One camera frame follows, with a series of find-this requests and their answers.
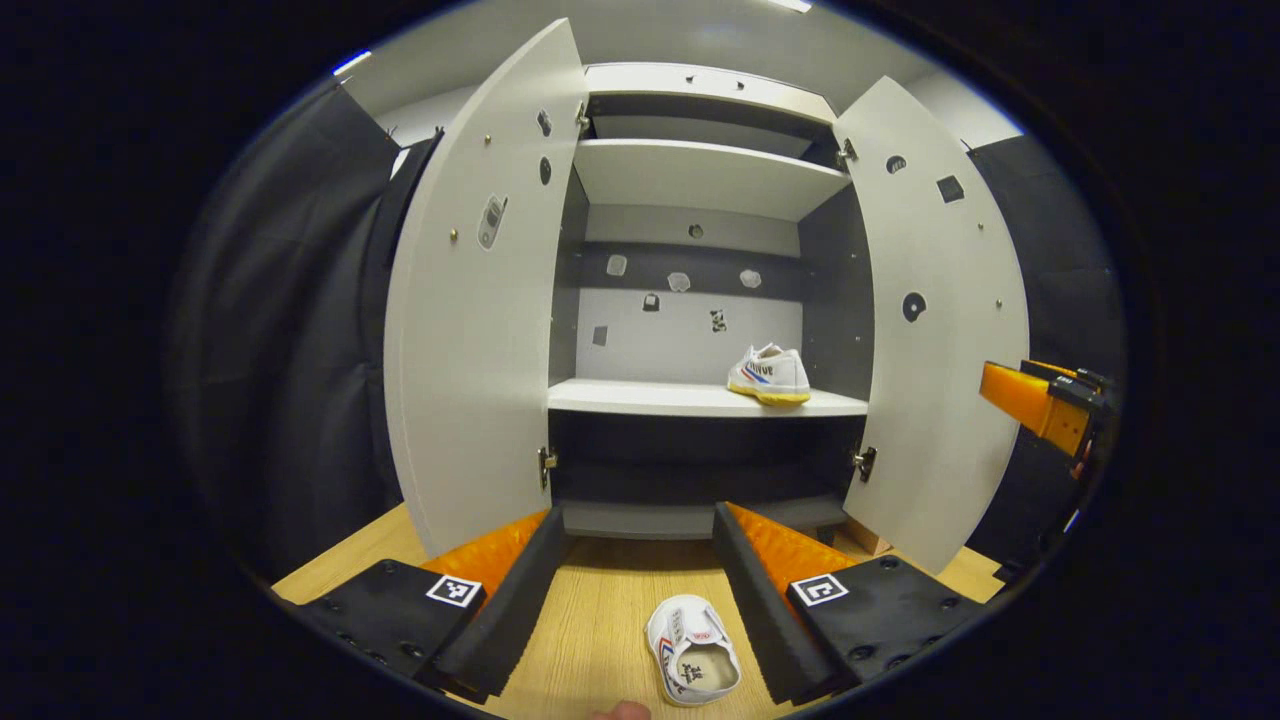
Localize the white cabinet shelf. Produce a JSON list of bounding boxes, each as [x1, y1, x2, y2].
[[547, 378, 869, 419], [572, 138, 851, 223]]

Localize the white cabinet door cat sticker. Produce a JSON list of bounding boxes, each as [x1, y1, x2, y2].
[[832, 76, 1031, 576]]

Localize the white shoe cabinet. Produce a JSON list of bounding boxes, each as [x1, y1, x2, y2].
[[545, 62, 876, 541]]

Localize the black backdrop cloth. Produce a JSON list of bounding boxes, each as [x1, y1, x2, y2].
[[165, 80, 446, 581], [965, 135, 1129, 586]]

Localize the white canvas shoe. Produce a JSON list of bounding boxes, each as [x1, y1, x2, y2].
[[645, 594, 742, 707], [726, 343, 812, 406]]

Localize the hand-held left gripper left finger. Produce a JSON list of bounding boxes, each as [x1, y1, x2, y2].
[[283, 507, 571, 706]]

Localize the white cabinet door phone sticker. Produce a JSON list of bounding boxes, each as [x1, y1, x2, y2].
[[383, 18, 589, 559]]

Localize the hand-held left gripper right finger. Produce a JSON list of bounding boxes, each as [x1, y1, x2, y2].
[[712, 501, 991, 706]]

